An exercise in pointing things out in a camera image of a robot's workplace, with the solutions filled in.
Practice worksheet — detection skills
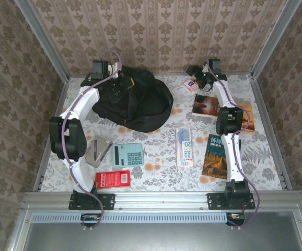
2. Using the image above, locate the small pink box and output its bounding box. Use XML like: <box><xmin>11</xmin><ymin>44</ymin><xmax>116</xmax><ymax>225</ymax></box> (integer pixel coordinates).
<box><xmin>183</xmin><ymin>79</ymin><xmax>199</xmax><ymax>94</ymax></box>

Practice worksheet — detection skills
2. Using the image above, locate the dark sunset cover paperback book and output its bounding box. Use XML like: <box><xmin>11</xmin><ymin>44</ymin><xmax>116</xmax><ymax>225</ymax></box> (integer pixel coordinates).
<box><xmin>192</xmin><ymin>94</ymin><xmax>219</xmax><ymax>118</ymax></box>

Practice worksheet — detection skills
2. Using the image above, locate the orange cover paperback book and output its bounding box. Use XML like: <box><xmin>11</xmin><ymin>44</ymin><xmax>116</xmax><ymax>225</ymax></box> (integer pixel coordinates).
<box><xmin>236</xmin><ymin>104</ymin><xmax>256</xmax><ymax>133</ymax></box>

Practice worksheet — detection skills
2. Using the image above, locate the black fabric backpack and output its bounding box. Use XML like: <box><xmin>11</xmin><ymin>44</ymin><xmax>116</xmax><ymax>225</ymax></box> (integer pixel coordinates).
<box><xmin>92</xmin><ymin>65</ymin><xmax>175</xmax><ymax>133</ymax></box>

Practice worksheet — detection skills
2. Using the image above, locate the blue and white pencil box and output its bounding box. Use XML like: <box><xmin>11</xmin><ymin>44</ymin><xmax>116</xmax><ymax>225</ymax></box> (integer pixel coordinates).
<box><xmin>176</xmin><ymin>127</ymin><xmax>194</xmax><ymax>168</ymax></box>

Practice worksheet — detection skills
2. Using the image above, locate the grey marker pen box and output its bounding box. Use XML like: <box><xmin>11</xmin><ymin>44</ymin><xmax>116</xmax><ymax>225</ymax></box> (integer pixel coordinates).
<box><xmin>85</xmin><ymin>138</ymin><xmax>113</xmax><ymax>167</ymax></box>

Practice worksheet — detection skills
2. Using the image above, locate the teal desert cover geography book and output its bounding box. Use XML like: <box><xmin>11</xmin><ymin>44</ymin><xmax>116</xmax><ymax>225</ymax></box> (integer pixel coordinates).
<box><xmin>202</xmin><ymin>134</ymin><xmax>229</xmax><ymax>180</ymax></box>

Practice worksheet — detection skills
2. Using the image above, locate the teal desk calculator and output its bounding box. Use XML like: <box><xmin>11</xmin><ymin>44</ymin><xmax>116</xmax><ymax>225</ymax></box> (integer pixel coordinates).
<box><xmin>111</xmin><ymin>143</ymin><xmax>145</xmax><ymax>168</ymax></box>

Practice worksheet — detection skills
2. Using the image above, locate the red barcode box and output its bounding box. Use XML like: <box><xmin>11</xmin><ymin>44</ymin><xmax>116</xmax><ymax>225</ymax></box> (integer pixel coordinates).
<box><xmin>95</xmin><ymin>170</ymin><xmax>131</xmax><ymax>188</ymax></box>

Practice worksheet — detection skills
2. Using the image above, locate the floral printed table cover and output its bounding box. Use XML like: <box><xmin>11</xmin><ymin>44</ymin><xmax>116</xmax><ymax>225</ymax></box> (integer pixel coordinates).
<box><xmin>40</xmin><ymin>74</ymin><xmax>284</xmax><ymax>193</ymax></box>

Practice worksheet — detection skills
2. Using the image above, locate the grey sheet metal panel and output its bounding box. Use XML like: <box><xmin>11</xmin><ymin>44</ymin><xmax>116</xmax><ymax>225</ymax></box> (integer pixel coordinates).
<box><xmin>8</xmin><ymin>210</ymin><xmax>302</xmax><ymax>251</ymax></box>

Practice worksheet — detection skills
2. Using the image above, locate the aluminium side rail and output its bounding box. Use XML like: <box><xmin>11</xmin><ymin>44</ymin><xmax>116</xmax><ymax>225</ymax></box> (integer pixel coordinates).
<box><xmin>33</xmin><ymin>77</ymin><xmax>69</xmax><ymax>191</ymax></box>
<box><xmin>249</xmin><ymin>74</ymin><xmax>293</xmax><ymax>190</ymax></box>

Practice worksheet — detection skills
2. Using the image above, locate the aluminium frame post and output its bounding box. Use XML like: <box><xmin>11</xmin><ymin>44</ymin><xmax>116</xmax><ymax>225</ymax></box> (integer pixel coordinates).
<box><xmin>14</xmin><ymin>0</ymin><xmax>71</xmax><ymax>82</ymax></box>
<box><xmin>250</xmin><ymin>0</ymin><xmax>302</xmax><ymax>79</ymax></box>

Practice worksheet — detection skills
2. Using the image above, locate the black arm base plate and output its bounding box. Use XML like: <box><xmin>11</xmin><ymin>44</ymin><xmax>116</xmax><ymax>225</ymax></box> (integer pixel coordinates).
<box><xmin>207</xmin><ymin>192</ymin><xmax>255</xmax><ymax>210</ymax></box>
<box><xmin>68</xmin><ymin>192</ymin><xmax>115</xmax><ymax>210</ymax></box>

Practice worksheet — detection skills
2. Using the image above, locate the aluminium mounting rail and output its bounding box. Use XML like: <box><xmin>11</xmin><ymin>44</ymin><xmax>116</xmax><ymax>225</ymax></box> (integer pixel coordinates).
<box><xmin>22</xmin><ymin>190</ymin><xmax>302</xmax><ymax>213</ymax></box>

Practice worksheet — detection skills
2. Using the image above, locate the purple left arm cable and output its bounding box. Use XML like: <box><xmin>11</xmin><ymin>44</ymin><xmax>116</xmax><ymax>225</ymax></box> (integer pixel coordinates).
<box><xmin>62</xmin><ymin>49</ymin><xmax>123</xmax><ymax>232</ymax></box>

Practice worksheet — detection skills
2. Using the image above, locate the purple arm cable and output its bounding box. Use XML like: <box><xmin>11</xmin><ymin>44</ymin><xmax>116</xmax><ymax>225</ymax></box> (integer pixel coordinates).
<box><xmin>207</xmin><ymin>51</ymin><xmax>260</xmax><ymax>231</ymax></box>
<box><xmin>62</xmin><ymin>49</ymin><xmax>123</xmax><ymax>232</ymax></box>

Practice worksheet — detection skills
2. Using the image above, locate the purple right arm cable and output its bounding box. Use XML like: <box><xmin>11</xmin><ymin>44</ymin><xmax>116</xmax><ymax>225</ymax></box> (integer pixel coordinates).
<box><xmin>207</xmin><ymin>51</ymin><xmax>260</xmax><ymax>231</ymax></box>

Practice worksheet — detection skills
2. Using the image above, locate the black cable connector box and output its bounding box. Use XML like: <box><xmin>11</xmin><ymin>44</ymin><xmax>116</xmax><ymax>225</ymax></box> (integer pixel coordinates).
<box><xmin>226</xmin><ymin>213</ymin><xmax>246</xmax><ymax>227</ymax></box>
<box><xmin>80</xmin><ymin>213</ymin><xmax>102</xmax><ymax>227</ymax></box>

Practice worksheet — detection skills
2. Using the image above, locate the white slotted cable duct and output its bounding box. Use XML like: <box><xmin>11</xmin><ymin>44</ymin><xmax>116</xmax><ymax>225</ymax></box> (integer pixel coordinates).
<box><xmin>32</xmin><ymin>212</ymin><xmax>229</xmax><ymax>223</ymax></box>

